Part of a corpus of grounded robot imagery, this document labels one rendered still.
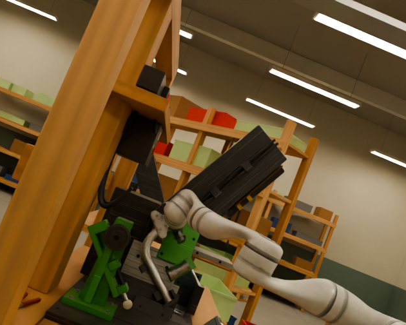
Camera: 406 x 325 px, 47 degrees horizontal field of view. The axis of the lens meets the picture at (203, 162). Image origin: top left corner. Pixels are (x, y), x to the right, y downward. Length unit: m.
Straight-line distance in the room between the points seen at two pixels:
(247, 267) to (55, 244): 0.62
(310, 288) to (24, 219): 0.66
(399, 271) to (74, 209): 10.82
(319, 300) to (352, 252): 10.26
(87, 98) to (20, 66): 10.32
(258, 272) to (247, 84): 9.94
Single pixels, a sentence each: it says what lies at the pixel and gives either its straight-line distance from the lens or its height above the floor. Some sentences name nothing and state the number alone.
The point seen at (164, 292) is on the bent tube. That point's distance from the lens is 1.61.
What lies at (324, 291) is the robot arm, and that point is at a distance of 1.16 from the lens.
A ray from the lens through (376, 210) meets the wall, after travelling 11.56.
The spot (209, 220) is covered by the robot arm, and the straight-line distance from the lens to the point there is 1.21.
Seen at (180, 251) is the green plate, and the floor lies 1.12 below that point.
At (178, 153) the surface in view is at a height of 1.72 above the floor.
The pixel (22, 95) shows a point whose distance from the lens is 10.57.
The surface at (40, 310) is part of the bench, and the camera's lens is 1.35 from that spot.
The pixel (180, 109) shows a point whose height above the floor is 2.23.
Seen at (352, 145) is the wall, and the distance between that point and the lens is 11.39.
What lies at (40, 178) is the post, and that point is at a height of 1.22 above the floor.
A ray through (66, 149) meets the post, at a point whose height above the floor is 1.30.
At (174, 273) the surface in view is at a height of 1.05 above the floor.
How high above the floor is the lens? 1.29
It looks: 5 degrees up
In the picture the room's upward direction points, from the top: 22 degrees clockwise
